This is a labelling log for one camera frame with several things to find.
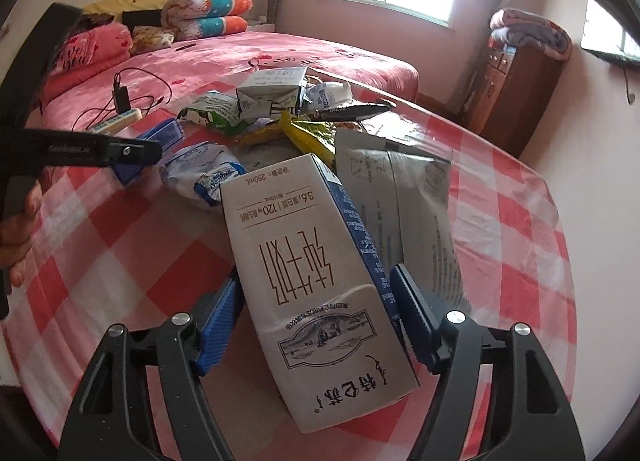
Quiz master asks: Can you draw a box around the red checkered tablecloth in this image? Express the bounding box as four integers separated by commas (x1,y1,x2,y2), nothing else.
1,103,577,460

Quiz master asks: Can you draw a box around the folded blanket on cabinet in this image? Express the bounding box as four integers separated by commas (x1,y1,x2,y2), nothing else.
489,8,573,62

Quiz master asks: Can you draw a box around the white blue crumpled wrapper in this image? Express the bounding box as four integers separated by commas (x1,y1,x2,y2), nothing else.
304,81,354,112

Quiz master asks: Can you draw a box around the rolled colourful quilt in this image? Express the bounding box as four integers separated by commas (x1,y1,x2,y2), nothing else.
160,0,253,41

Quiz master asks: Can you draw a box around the white milk carton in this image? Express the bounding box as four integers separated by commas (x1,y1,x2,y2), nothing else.
221,154,419,433

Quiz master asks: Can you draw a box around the pink bed blanket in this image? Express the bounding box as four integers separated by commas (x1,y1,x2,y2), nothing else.
41,31,420,131

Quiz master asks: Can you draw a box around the person's left hand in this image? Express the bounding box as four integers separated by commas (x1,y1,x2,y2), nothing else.
1,181,42,287

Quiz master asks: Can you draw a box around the yellow snack wrapper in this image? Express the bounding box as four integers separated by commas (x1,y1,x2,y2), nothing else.
236,112,340,169

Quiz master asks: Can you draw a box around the small grey milk carton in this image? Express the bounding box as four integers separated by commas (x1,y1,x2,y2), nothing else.
235,67,308,122

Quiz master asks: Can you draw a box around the white blue plastic pouch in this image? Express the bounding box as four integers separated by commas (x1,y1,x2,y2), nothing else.
160,142,246,210

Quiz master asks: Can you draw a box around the green white snack bag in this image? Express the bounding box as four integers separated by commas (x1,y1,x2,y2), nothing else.
178,91,250,136

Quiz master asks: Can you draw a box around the folded pink love blanket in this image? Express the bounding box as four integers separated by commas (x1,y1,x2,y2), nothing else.
43,22,132,98

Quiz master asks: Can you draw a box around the brown floral pillow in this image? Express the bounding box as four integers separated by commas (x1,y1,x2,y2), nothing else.
130,26,176,55

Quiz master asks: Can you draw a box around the cream power strip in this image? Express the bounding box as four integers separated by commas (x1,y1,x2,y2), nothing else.
88,108,142,135

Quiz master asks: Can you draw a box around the brown wooden cabinet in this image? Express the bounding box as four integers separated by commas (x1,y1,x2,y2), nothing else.
464,45,564,158

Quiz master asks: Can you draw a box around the black charger with cable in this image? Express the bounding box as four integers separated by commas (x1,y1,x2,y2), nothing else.
69,66,174,132

